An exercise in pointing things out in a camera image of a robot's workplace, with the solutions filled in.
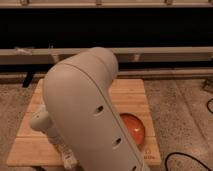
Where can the clear plastic bottle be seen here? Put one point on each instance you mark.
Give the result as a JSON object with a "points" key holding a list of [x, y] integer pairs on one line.
{"points": [[69, 160]]}

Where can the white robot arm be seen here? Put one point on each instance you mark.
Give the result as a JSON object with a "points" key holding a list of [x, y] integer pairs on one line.
{"points": [[77, 114]]}

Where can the orange ceramic bowl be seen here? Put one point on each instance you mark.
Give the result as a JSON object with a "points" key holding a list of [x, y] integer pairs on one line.
{"points": [[135, 127]]}

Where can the wooden table board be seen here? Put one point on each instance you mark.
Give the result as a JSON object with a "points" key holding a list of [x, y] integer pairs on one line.
{"points": [[32, 148]]}

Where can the grey metal rail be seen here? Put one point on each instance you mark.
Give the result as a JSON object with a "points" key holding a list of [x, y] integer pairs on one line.
{"points": [[26, 56]]}

